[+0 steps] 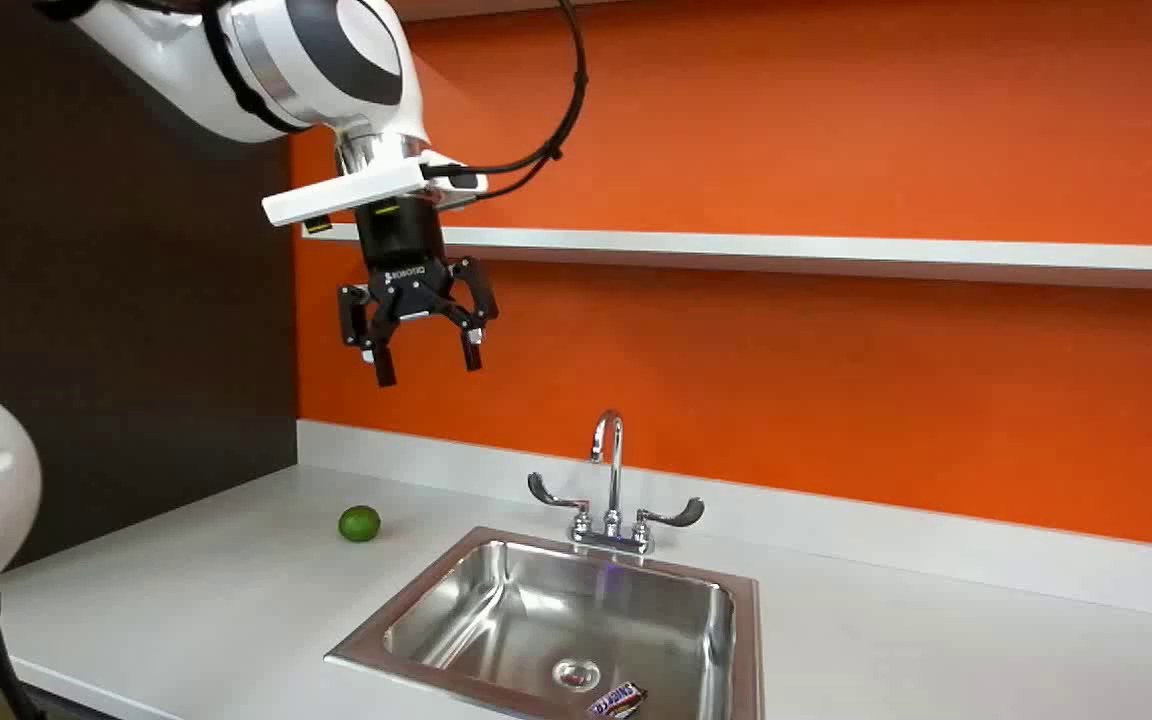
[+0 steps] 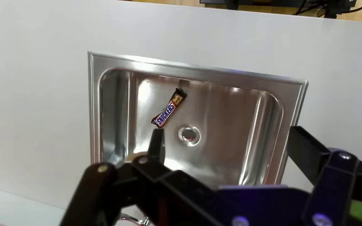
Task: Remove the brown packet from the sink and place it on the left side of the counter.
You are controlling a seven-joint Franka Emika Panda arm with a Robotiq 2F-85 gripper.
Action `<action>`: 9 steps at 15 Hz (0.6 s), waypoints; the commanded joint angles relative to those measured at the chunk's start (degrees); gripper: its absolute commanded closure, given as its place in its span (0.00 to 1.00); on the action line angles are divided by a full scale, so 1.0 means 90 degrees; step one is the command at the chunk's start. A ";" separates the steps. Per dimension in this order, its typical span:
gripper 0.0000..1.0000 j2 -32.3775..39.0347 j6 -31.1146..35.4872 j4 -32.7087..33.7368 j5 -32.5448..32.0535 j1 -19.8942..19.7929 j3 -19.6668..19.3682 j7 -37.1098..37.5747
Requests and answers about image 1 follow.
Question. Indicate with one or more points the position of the chrome faucet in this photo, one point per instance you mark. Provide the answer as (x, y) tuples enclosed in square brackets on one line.
[(613, 530)]

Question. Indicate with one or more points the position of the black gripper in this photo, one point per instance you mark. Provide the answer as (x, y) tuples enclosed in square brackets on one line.
[(408, 278)]

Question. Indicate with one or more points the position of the green lime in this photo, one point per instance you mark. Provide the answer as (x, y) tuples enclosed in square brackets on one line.
[(356, 527)]

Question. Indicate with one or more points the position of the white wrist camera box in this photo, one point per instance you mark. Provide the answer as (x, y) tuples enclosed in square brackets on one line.
[(368, 184)]

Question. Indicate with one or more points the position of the white wall shelf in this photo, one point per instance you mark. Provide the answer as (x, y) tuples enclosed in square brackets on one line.
[(879, 258)]

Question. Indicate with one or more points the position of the stainless steel sink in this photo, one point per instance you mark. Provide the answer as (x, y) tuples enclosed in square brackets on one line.
[(540, 631)]

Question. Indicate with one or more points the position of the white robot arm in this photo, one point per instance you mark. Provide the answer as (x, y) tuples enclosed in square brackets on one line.
[(260, 70)]

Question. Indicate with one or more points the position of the brown snack packet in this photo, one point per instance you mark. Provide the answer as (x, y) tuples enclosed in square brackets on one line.
[(619, 703)]

